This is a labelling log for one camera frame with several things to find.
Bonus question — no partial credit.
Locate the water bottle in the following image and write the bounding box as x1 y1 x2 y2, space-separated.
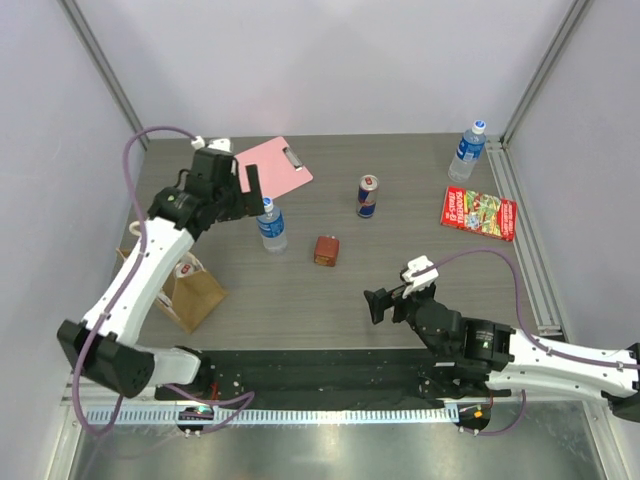
448 120 486 182
256 197 288 254

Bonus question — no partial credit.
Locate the red bull can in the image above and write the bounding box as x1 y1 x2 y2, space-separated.
356 175 380 218
174 262 198 278

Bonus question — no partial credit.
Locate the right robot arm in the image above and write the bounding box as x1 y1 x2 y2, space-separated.
364 286 639 422

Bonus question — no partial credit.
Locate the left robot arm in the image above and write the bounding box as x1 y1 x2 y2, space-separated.
57 147 264 399

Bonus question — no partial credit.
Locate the pink clipboard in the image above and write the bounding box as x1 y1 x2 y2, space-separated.
235 137 313 200

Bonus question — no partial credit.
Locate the red cube power adapter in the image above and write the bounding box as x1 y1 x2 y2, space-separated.
313 236 340 267

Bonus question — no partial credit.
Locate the red book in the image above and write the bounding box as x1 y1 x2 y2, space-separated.
440 186 518 242

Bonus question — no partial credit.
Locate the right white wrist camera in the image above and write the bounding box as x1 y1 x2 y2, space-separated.
400 255 439 299

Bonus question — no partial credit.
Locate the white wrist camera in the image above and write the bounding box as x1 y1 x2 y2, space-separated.
400 255 439 299
191 136 233 158

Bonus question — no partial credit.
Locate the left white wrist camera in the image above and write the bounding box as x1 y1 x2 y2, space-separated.
191 136 233 158

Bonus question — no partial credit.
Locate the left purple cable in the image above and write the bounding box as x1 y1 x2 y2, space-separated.
71 125 256 439

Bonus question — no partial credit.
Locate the purple cable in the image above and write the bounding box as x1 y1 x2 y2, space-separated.
424 248 640 436
71 125 256 439

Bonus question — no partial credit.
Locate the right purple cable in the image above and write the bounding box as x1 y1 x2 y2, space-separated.
424 248 640 436

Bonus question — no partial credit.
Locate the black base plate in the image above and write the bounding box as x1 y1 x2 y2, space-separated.
175 347 514 411

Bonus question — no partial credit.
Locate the slotted cable duct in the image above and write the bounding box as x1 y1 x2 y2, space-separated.
116 404 459 426

